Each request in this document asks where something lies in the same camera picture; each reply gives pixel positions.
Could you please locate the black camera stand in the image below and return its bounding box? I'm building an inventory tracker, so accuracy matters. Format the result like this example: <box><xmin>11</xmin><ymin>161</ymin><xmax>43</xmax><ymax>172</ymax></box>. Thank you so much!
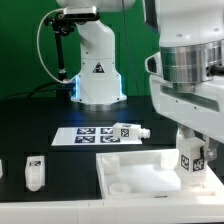
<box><xmin>43</xmin><ymin>13</ymin><xmax>76</xmax><ymax>98</ymax></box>

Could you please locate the white square tabletop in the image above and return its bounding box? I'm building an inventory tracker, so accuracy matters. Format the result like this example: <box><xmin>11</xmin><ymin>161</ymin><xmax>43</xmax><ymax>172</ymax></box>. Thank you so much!
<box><xmin>96</xmin><ymin>149</ymin><xmax>224</xmax><ymax>199</ymax></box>

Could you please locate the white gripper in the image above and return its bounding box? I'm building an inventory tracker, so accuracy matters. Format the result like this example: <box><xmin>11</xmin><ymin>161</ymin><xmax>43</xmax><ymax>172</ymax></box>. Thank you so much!
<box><xmin>149</xmin><ymin>75</ymin><xmax>224</xmax><ymax>160</ymax></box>

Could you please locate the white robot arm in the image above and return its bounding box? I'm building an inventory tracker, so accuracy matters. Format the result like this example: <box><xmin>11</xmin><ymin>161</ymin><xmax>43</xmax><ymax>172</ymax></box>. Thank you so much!
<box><xmin>56</xmin><ymin>0</ymin><xmax>224</xmax><ymax>160</ymax></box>

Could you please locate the white L-shaped fence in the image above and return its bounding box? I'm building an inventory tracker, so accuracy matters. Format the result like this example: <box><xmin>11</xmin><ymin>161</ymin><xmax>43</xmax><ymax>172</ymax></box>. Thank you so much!
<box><xmin>0</xmin><ymin>197</ymin><xmax>224</xmax><ymax>224</ymax></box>

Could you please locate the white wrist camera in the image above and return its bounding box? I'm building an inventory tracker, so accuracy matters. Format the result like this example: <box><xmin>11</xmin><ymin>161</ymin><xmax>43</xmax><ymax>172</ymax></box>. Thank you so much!
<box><xmin>145</xmin><ymin>52</ymin><xmax>163</xmax><ymax>77</ymax></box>

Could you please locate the black cable on table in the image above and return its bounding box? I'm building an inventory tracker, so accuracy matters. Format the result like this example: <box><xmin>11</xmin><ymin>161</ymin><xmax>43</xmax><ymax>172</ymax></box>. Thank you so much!
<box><xmin>0</xmin><ymin>81</ymin><xmax>73</xmax><ymax>104</ymax></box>

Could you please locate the white sheet with markers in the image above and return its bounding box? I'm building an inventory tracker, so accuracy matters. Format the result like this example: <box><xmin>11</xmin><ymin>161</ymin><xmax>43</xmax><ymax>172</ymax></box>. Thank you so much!
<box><xmin>52</xmin><ymin>127</ymin><xmax>142</xmax><ymax>146</ymax></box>

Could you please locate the white cable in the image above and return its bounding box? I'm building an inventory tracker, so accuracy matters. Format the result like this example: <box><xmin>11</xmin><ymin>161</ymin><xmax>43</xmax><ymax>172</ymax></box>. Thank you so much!
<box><xmin>36</xmin><ymin>8</ymin><xmax>75</xmax><ymax>84</ymax></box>

